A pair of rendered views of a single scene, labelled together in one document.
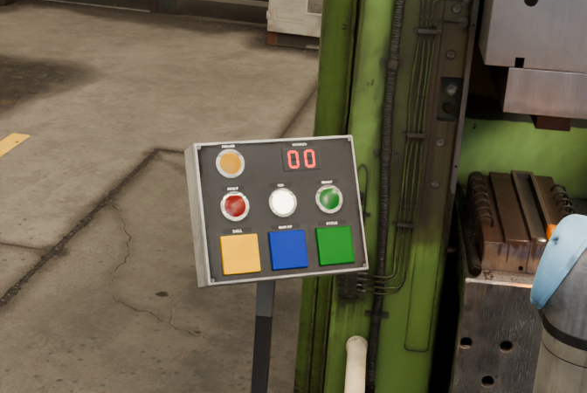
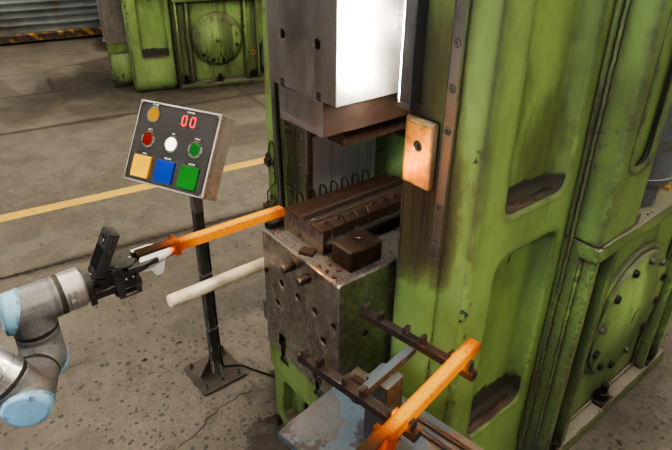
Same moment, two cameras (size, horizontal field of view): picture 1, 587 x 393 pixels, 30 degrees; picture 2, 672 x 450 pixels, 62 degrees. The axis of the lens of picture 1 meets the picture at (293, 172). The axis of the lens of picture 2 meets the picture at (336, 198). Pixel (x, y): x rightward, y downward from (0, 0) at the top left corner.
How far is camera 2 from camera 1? 2.07 m
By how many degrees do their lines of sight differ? 44
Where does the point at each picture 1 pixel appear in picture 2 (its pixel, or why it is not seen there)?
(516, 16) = (277, 45)
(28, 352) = not seen: hidden behind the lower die
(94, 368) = not seen: hidden behind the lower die
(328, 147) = (205, 118)
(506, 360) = (283, 293)
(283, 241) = (161, 166)
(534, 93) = (291, 107)
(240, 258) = (139, 168)
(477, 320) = (268, 258)
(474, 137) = (399, 148)
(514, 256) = (296, 225)
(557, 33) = (296, 62)
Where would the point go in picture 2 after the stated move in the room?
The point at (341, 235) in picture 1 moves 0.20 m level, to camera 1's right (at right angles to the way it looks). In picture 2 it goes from (191, 173) to (225, 194)
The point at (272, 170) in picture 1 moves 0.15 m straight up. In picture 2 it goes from (172, 124) to (167, 80)
